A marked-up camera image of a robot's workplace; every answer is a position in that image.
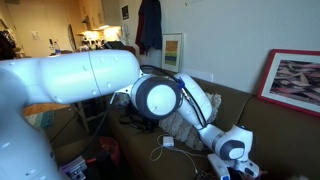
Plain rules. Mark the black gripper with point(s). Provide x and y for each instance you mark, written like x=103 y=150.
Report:
x=236 y=175

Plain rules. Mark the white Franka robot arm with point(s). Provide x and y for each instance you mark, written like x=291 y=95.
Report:
x=83 y=73

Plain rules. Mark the brown leather sofa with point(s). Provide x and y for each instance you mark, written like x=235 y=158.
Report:
x=283 y=140

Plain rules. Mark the white fluffy toy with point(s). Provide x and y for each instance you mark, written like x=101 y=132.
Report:
x=298 y=178

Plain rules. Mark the white shaggy pillow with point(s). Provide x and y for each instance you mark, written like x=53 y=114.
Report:
x=176 y=128

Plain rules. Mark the white power adapter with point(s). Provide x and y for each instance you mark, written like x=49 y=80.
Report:
x=168 y=141

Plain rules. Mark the red framed picture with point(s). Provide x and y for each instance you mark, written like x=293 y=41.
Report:
x=293 y=81

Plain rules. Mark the red woven basket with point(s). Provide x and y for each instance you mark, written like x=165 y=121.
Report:
x=111 y=150

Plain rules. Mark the small striped framed picture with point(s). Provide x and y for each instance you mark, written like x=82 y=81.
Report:
x=172 y=52

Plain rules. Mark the purple white device box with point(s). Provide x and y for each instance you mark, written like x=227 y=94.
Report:
x=73 y=168

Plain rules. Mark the white legged stand table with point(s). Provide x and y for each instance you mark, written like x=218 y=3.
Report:
x=83 y=115

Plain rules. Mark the brown leather ottoman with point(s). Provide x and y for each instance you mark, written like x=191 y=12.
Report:
x=71 y=140

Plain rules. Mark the dark hanging jacket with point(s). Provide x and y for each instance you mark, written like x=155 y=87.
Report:
x=150 y=23

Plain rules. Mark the teal rug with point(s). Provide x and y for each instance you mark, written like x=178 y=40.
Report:
x=41 y=119

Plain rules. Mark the clear plastic bottle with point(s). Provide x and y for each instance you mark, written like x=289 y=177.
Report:
x=57 y=48

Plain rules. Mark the black Sony camera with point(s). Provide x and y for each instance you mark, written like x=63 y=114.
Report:
x=148 y=126

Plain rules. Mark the small black wall poster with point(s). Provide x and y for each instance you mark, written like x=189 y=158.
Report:
x=125 y=12

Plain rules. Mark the white paper wall notice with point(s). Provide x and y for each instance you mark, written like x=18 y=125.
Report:
x=35 y=35

